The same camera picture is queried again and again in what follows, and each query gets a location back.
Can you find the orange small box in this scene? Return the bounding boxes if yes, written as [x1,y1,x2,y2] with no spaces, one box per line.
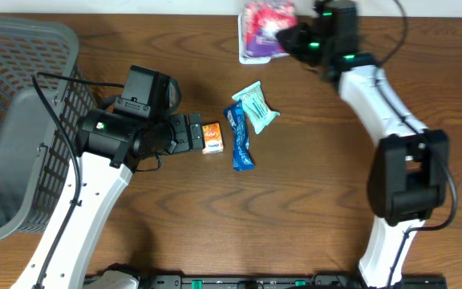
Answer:
[202,123,225,154]

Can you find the blue snack wrapper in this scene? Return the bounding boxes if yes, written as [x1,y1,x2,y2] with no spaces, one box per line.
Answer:
[223,101,254,172]

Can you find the teal snack packet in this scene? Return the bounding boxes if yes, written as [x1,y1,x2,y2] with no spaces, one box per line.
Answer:
[232,81,281,134]

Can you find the purple snack pack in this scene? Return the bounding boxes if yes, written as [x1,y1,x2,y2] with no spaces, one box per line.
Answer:
[238,0,297,61]

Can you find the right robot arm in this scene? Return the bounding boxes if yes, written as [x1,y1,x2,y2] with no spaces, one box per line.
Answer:
[276,1,458,288]

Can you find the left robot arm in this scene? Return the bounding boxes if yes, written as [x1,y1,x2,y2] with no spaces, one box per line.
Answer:
[13,65,205,288]

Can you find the white barcode scanner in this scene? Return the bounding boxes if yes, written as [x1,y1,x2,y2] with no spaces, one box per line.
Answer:
[237,11,274,66]

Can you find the black left camera cable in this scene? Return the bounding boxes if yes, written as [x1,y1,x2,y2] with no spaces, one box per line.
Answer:
[30,71,126,289]

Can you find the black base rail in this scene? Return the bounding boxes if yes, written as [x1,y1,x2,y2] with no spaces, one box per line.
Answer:
[84,264,448,289]

